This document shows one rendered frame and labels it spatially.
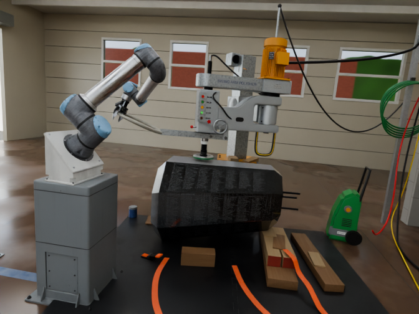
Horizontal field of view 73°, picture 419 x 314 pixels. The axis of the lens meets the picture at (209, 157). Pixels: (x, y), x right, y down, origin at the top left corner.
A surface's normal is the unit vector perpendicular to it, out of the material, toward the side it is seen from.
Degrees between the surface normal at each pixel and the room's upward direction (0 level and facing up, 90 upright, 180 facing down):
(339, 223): 90
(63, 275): 90
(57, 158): 90
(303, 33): 90
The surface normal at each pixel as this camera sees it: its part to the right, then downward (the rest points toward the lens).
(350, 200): -0.30, 0.14
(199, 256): 0.04, 0.18
